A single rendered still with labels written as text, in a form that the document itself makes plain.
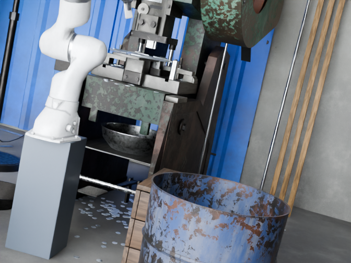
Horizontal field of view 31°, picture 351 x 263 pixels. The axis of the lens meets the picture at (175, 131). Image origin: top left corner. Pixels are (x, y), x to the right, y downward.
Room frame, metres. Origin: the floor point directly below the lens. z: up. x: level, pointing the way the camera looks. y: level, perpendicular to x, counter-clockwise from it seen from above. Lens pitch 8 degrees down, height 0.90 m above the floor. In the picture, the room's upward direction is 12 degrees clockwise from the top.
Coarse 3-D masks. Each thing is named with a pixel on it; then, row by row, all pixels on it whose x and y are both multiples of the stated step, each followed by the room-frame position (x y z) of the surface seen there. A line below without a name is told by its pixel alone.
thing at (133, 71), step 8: (128, 56) 2.81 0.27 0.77; (136, 56) 2.83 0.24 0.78; (128, 64) 2.94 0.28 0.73; (136, 64) 2.93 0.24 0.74; (144, 64) 2.92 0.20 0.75; (128, 72) 2.94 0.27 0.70; (136, 72) 2.93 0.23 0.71; (144, 72) 2.93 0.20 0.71; (128, 80) 2.94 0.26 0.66; (136, 80) 2.92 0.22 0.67
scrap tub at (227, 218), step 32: (160, 192) 1.73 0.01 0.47; (192, 192) 2.03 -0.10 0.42; (224, 192) 2.04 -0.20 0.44; (256, 192) 2.00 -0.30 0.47; (160, 224) 1.71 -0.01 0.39; (192, 224) 1.65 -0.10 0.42; (224, 224) 1.64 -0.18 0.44; (256, 224) 1.66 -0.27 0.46; (160, 256) 1.70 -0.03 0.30; (192, 256) 1.65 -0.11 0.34; (224, 256) 1.64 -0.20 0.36; (256, 256) 1.68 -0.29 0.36
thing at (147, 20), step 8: (144, 0) 3.04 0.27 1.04; (152, 0) 3.03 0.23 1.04; (160, 0) 3.01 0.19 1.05; (144, 8) 3.02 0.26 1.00; (152, 8) 3.03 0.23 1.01; (160, 8) 3.01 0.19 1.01; (144, 16) 3.00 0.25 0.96; (152, 16) 2.99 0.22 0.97; (160, 16) 3.01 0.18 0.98; (168, 16) 3.02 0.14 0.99; (136, 24) 3.04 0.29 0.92; (144, 24) 3.00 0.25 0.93; (152, 24) 2.97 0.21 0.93; (160, 24) 3.01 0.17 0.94; (168, 24) 3.04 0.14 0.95; (152, 32) 2.99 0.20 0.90; (160, 32) 3.01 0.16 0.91; (168, 32) 3.06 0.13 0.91
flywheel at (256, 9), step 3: (255, 0) 3.20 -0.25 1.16; (258, 0) 3.21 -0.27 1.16; (261, 0) 3.21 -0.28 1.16; (264, 0) 3.22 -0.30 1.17; (255, 3) 3.19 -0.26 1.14; (258, 3) 3.20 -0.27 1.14; (261, 3) 3.20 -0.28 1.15; (264, 3) 3.23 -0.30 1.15; (255, 6) 3.18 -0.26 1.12; (258, 6) 3.18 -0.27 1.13; (261, 6) 3.19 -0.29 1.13; (255, 9) 3.17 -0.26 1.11; (258, 9) 3.17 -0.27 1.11; (261, 9) 3.19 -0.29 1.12; (255, 12) 3.15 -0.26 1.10; (258, 12) 3.16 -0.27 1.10
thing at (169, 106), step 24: (216, 48) 3.36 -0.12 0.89; (216, 72) 3.31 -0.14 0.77; (168, 96) 2.78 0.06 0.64; (168, 120) 2.74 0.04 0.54; (192, 120) 3.09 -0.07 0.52; (216, 120) 3.53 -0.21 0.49; (168, 144) 2.78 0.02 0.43; (192, 144) 3.18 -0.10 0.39; (168, 168) 2.87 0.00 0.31; (192, 168) 3.28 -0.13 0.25
